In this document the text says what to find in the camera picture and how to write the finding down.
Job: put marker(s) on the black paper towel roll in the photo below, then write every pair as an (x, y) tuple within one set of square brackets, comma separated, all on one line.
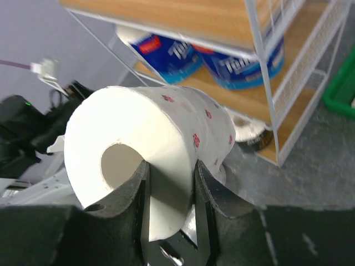
[(249, 136)]

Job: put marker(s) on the blue roll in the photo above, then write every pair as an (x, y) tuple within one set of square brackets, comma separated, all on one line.
[(235, 73), (171, 60)]

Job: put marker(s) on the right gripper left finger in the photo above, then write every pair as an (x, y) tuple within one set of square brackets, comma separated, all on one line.
[(113, 231)]

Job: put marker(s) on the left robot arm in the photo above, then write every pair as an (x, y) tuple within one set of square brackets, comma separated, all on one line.
[(26, 134)]

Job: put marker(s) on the green plastic tray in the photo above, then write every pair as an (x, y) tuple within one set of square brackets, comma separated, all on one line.
[(338, 96)]

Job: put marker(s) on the white wire wooden shelf rack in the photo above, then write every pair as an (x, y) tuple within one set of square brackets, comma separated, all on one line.
[(260, 56)]

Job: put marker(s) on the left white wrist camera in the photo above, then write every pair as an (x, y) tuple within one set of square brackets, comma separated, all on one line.
[(46, 70)]

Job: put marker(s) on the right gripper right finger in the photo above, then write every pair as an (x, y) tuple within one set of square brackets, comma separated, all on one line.
[(231, 231)]

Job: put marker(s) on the white floral roll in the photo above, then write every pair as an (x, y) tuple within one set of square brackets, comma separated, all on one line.
[(171, 127)]

